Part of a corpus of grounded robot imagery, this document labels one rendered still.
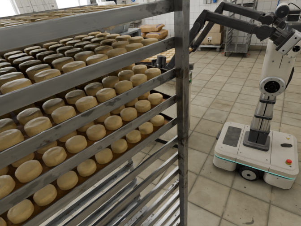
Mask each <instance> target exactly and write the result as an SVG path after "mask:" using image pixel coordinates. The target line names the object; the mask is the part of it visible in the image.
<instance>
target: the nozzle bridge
mask: <svg viewBox="0 0 301 226"><path fill-rule="evenodd" d="M119 35H130V36H141V29H140V28H129V29H128V31H125V32H122V33H120V34H119Z"/></svg>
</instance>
